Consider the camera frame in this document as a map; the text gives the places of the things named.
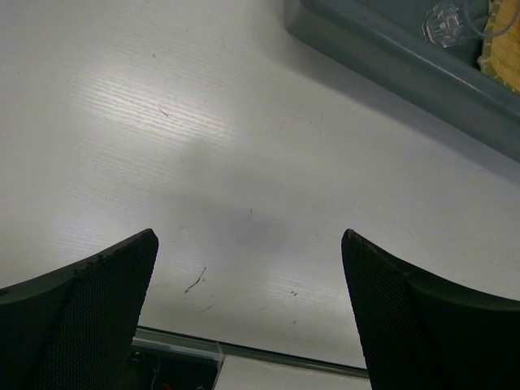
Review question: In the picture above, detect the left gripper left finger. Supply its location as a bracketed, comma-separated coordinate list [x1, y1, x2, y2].
[1, 229, 158, 389]

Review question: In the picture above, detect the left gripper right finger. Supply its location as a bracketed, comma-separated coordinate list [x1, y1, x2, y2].
[341, 229, 519, 389]

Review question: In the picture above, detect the woven bamboo mat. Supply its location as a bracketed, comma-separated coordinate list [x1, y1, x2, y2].
[478, 0, 519, 93]

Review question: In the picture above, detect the clear plastic cup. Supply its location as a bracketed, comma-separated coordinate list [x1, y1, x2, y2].
[422, 1, 463, 48]
[461, 1, 519, 39]

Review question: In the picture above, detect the grey plastic bin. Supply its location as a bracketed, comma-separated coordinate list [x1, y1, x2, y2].
[284, 1, 519, 160]

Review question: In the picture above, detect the aluminium table edge rail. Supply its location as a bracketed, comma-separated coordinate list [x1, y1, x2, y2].
[132, 327, 369, 379]

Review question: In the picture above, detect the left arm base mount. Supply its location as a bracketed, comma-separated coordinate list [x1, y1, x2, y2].
[117, 327, 225, 390]

